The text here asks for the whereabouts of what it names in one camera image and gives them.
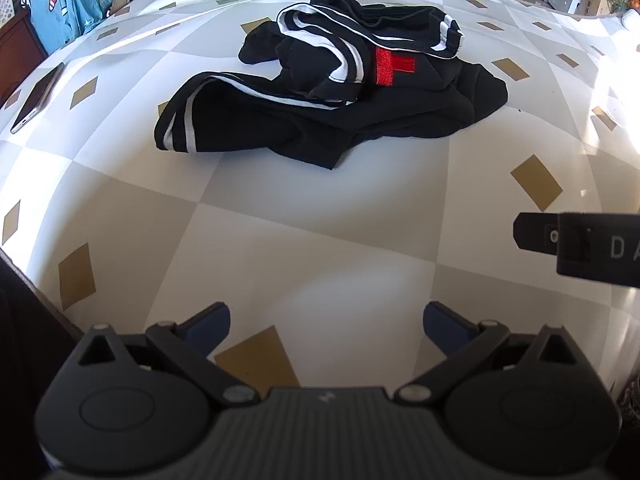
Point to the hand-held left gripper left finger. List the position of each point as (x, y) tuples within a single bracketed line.
[(207, 329)]

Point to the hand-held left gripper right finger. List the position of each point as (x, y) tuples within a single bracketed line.
[(445, 329)]

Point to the grey smartphone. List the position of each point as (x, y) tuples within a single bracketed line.
[(37, 97)]

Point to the white perforated basket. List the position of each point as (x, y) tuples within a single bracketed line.
[(12, 2)]

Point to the brown wooden cabinet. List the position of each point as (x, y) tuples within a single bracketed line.
[(20, 55)]

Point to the cardboard box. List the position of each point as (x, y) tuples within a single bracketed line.
[(590, 5)]

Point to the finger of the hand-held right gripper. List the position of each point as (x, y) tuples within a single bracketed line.
[(535, 232)]

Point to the blue printed pyjama top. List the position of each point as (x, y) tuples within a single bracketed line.
[(70, 5)]

